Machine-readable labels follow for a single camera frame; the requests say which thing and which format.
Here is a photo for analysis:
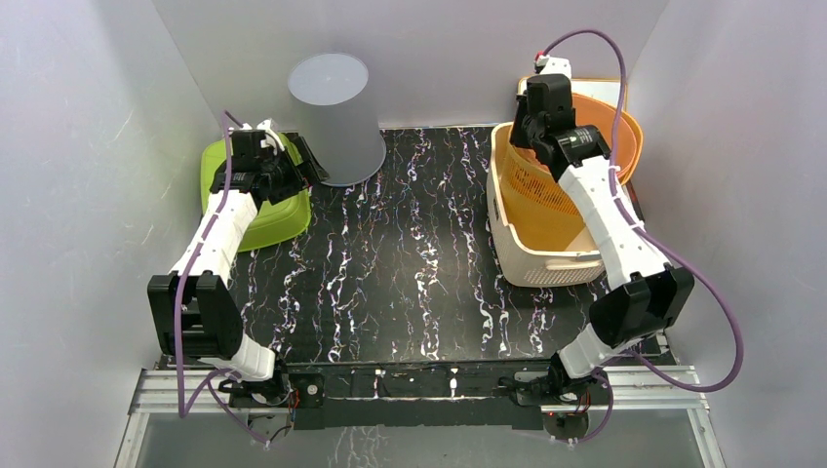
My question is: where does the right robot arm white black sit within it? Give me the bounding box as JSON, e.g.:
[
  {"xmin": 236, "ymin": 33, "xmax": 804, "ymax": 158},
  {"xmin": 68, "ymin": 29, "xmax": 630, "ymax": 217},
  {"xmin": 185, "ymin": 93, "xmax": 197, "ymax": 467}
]
[{"xmin": 510, "ymin": 74, "xmax": 694, "ymax": 404}]

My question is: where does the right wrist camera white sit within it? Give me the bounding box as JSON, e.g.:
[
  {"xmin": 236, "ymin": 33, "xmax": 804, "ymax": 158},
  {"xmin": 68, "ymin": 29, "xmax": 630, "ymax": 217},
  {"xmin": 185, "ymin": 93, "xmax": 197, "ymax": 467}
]
[{"xmin": 533, "ymin": 51, "xmax": 572, "ymax": 79}]

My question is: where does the cream perforated laundry basket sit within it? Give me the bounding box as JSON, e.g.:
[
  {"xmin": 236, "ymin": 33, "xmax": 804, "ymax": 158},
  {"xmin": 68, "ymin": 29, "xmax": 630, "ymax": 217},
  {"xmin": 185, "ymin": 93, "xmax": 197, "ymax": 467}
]
[{"xmin": 486, "ymin": 123, "xmax": 605, "ymax": 288}]

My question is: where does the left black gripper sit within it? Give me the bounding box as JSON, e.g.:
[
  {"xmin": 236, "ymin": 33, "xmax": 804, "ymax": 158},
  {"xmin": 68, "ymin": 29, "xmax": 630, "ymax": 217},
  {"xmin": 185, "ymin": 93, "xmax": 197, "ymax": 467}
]
[{"xmin": 260, "ymin": 138, "xmax": 329, "ymax": 206}]

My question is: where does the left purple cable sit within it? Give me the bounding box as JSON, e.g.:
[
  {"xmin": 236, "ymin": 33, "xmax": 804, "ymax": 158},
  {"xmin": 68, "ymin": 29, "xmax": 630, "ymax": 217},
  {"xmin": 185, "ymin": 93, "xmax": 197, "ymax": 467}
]
[{"xmin": 173, "ymin": 109, "xmax": 273, "ymax": 446}]

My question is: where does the grey plastic bucket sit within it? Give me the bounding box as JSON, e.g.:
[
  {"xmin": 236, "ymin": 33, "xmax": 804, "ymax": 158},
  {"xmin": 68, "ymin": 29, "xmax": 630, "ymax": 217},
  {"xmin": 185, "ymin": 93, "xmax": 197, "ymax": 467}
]
[{"xmin": 288, "ymin": 53, "xmax": 386, "ymax": 187}]

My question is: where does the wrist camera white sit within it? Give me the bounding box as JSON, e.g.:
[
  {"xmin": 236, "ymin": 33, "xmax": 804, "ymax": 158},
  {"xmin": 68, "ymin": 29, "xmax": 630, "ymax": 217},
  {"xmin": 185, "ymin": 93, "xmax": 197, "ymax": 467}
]
[
  {"xmin": 533, "ymin": 51, "xmax": 572, "ymax": 79},
  {"xmin": 256, "ymin": 118, "xmax": 286, "ymax": 154}
]

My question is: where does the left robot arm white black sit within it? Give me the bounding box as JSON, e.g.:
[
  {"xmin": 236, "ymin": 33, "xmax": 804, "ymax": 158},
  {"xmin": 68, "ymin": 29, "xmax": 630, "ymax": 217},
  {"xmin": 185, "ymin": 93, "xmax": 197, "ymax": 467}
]
[{"xmin": 147, "ymin": 123, "xmax": 329, "ymax": 406}]

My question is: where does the green plastic tub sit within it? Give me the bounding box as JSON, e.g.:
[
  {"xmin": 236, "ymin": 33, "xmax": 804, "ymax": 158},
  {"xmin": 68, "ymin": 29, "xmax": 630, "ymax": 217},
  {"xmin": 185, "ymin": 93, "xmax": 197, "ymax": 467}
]
[{"xmin": 200, "ymin": 140, "xmax": 311, "ymax": 253}]

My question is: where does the aluminium frame rail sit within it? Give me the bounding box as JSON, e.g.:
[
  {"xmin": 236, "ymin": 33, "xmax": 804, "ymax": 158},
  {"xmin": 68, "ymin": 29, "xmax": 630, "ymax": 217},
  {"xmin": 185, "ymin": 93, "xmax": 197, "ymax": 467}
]
[{"xmin": 114, "ymin": 366, "xmax": 726, "ymax": 467}]

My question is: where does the yellow slatted plastic basket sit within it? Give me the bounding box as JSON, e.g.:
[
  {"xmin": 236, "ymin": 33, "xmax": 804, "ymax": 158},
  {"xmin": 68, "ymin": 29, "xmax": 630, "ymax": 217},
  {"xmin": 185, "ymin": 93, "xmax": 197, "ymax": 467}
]
[{"xmin": 502, "ymin": 97, "xmax": 646, "ymax": 254}]

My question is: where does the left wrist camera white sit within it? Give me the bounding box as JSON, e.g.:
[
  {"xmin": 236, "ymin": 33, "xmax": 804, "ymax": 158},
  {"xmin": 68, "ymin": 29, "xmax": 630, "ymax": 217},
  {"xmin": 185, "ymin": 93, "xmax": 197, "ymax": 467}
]
[{"xmin": 256, "ymin": 118, "xmax": 286, "ymax": 154}]

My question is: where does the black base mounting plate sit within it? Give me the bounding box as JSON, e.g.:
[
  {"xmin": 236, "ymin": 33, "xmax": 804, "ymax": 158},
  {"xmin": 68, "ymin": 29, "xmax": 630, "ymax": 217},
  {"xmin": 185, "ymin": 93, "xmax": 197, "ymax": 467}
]
[{"xmin": 218, "ymin": 358, "xmax": 609, "ymax": 433}]

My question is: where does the orange plastic bucket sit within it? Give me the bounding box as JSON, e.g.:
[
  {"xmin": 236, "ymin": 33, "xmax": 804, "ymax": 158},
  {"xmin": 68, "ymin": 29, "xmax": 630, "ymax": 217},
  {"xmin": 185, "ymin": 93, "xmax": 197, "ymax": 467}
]
[{"xmin": 568, "ymin": 93, "xmax": 642, "ymax": 185}]

